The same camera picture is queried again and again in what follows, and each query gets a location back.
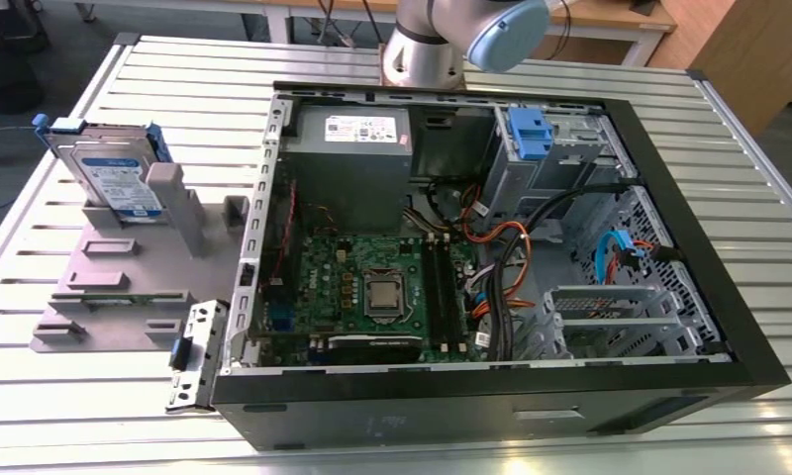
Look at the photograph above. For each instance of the hard disk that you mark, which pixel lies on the hard disk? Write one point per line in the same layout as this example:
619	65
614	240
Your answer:
115	173

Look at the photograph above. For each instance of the silver CPU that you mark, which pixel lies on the silver CPU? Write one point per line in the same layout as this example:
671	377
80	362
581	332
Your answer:
385	296

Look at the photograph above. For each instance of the grey metal drive cage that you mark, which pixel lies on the grey metal drive cage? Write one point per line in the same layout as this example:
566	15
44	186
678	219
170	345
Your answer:
555	173

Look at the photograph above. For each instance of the blue plastic drive latch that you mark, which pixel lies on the blue plastic drive latch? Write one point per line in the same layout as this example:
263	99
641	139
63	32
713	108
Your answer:
531	133

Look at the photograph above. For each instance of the black graphics card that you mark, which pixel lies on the black graphics card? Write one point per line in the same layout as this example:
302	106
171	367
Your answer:
377	349

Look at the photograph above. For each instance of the green motherboard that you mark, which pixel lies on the green motherboard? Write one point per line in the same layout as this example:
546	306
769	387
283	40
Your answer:
323	267

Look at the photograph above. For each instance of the grey power supply unit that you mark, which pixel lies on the grey power supply unit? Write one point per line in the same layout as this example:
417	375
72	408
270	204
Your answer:
343	188

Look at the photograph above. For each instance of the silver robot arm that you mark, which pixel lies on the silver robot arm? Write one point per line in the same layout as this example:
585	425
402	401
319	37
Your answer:
430	59

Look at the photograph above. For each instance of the black RAM slot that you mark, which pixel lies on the black RAM slot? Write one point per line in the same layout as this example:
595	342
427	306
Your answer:
435	292
454	292

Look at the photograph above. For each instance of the white table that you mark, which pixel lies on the white table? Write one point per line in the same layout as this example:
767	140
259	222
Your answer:
191	5

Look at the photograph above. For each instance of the wooden desk with white legs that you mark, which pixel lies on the wooden desk with white legs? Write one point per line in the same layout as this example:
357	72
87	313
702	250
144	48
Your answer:
621	15

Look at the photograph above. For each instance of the black office chair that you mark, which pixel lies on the black office chair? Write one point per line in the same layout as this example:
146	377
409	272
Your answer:
14	84

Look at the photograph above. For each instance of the grey parts rack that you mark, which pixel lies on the grey parts rack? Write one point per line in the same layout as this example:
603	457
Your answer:
139	307

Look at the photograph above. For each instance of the wooden cabinet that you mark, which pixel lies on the wooden cabinet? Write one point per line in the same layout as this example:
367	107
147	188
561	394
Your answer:
753	49

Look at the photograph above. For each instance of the black PC case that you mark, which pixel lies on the black PC case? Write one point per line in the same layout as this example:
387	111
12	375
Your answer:
435	410

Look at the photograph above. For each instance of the metal bracket with blue latch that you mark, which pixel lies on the metal bracket with blue latch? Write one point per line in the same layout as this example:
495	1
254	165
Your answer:
204	346

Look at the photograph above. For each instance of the black CPU socket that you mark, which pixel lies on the black CPU socket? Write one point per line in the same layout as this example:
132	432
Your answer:
385	273

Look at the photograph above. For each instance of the metal disk bay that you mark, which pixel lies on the metal disk bay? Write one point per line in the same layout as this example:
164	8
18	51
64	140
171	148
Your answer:
555	341

